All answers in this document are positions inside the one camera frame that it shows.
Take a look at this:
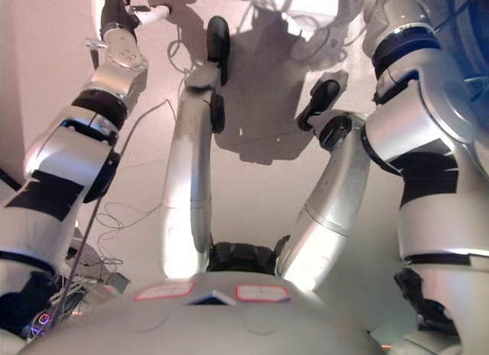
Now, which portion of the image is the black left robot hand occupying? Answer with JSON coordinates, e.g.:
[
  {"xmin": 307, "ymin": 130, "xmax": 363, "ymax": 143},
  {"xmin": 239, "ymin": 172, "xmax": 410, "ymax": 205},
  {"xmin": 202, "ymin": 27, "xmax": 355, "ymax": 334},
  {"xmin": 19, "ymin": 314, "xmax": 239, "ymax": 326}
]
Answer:
[{"xmin": 99, "ymin": 0, "xmax": 173, "ymax": 32}]

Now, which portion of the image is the silver left robot leg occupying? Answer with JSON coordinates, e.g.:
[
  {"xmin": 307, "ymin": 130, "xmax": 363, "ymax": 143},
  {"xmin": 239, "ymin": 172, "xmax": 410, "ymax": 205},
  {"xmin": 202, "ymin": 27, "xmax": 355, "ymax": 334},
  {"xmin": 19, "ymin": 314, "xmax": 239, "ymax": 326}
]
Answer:
[{"xmin": 157, "ymin": 60, "xmax": 227, "ymax": 284}]

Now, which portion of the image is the silver robot leg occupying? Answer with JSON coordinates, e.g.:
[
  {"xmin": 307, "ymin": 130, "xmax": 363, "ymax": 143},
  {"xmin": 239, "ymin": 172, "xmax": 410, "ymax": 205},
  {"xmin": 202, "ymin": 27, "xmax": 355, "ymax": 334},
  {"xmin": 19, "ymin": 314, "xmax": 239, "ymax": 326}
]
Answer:
[
  {"xmin": 276, "ymin": 109, "xmax": 372, "ymax": 292},
  {"xmin": 157, "ymin": 60, "xmax": 227, "ymax": 284}
]

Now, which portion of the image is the black right robot foot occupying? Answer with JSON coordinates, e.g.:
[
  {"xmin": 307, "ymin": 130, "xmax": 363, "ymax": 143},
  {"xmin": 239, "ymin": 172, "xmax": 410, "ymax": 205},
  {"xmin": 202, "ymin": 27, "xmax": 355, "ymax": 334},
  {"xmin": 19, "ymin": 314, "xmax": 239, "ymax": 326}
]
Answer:
[{"xmin": 296, "ymin": 79, "xmax": 342, "ymax": 131}]

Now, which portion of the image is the silver right robot leg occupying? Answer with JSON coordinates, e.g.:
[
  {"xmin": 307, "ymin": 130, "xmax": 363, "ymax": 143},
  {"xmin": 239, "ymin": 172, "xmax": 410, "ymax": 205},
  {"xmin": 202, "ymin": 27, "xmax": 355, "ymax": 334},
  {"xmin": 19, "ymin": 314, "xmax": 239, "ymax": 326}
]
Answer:
[{"xmin": 276, "ymin": 109, "xmax": 372, "ymax": 292}]

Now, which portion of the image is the grey robot torso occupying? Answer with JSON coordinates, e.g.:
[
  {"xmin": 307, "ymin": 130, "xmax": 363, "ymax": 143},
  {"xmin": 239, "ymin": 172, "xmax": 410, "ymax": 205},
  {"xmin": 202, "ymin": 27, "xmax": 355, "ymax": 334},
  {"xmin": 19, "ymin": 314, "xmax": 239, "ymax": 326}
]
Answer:
[{"xmin": 0, "ymin": 239, "xmax": 384, "ymax": 355}]

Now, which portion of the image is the thin grey tether cable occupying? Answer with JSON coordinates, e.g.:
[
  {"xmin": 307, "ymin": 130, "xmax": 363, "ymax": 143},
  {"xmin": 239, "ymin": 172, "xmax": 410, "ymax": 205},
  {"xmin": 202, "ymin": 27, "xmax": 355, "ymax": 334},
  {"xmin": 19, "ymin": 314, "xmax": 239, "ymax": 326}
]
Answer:
[{"xmin": 48, "ymin": 98, "xmax": 173, "ymax": 328}]

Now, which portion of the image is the loose thin floor cable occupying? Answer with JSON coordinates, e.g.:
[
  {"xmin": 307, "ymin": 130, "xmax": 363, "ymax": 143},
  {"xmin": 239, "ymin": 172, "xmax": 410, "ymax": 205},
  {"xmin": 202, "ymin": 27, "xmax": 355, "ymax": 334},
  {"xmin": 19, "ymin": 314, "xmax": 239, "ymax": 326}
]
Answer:
[{"xmin": 94, "ymin": 199, "xmax": 166, "ymax": 231}]

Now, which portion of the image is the cluttered electronics with cables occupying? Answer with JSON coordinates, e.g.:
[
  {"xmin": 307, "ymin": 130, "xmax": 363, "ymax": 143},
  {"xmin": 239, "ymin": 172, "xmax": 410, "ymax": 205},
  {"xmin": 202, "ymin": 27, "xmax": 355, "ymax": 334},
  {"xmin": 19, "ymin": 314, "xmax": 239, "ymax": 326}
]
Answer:
[{"xmin": 21, "ymin": 240, "xmax": 131, "ymax": 335}]

